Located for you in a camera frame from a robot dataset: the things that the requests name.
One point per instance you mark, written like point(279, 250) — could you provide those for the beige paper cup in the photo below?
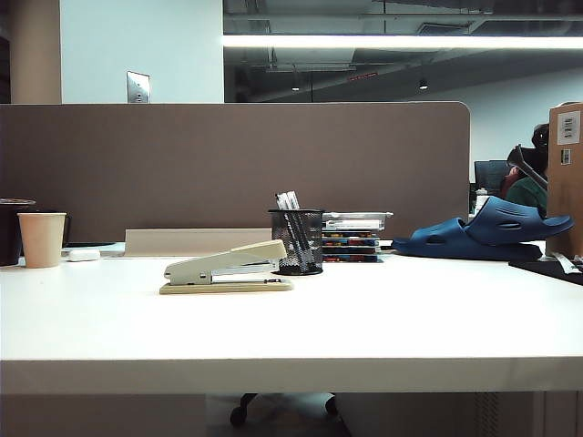
point(42, 241)

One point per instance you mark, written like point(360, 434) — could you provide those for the clear plastic box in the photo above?
point(355, 219)

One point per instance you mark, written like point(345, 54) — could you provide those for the brown cardboard box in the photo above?
point(565, 196)

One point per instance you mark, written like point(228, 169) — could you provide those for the grey flat tray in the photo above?
point(111, 248)

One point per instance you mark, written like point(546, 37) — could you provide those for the red led ceiling sign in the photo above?
point(363, 76)

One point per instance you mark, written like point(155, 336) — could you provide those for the small white eraser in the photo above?
point(83, 255)

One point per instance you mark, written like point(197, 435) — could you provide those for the black round container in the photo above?
point(9, 232)

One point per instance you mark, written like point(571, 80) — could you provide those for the black office chair headrest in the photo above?
point(524, 160)

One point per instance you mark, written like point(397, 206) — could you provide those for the person in green shirt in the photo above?
point(528, 193)

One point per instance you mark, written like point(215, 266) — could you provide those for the black desk mat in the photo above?
point(546, 268)

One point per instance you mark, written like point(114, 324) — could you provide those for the grey white small object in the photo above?
point(565, 263)

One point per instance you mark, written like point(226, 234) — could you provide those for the black mesh pen holder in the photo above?
point(310, 236)

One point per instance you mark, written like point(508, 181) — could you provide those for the pens in holder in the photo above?
point(281, 201)

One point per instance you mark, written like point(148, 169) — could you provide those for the long ceiling light strip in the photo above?
point(387, 41)

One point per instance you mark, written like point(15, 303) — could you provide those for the beige desk stapler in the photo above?
point(228, 260)

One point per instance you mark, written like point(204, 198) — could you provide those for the brown desk partition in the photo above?
point(228, 164)

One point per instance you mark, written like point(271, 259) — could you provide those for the metal wall switch plate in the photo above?
point(138, 86)

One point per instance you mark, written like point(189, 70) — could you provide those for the black computer monitor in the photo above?
point(489, 175)

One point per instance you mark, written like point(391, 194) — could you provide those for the colourful flat box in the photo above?
point(350, 234)
point(353, 259)
point(350, 251)
point(350, 243)

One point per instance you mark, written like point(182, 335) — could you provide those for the blue rubber slipper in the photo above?
point(510, 218)
point(437, 243)

